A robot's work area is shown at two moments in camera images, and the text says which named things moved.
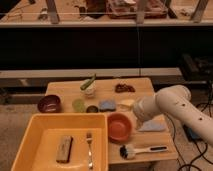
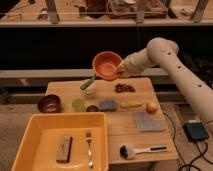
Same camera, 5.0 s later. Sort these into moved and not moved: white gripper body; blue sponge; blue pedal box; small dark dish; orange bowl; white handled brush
Moved: white gripper body; orange bowl
Not moved: blue sponge; blue pedal box; white handled brush; small dark dish
